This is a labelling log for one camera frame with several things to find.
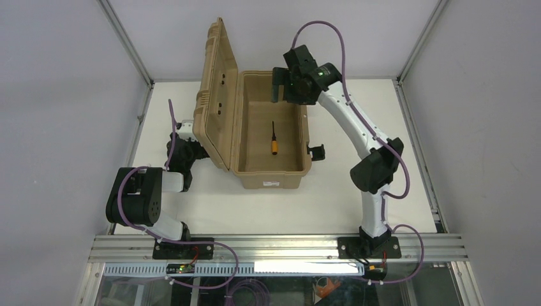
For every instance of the orange black screwdriver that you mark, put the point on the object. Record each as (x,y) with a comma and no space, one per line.
(274,142)

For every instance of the tan plastic tool case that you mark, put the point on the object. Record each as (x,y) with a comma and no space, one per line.
(233,121)

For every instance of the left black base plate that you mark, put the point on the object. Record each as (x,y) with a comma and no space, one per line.
(202,249)

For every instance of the orange object under table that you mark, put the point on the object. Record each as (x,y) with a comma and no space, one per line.
(324,286)

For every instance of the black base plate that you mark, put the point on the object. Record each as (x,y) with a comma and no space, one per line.
(202,249)
(359,248)

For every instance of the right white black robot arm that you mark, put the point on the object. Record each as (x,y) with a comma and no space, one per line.
(379,155)

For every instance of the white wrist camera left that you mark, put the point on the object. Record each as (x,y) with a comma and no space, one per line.
(184,130)

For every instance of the aluminium mounting rail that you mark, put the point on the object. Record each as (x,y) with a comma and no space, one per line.
(434,248)

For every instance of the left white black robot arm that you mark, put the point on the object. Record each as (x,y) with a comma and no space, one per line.
(136,195)

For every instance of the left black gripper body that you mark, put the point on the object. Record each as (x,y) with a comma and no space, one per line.
(202,152)

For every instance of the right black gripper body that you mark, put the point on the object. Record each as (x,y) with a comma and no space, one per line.
(280,85)

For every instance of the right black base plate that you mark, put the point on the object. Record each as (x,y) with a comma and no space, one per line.
(359,248)

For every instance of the white slotted cable duct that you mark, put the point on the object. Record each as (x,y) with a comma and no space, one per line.
(255,269)

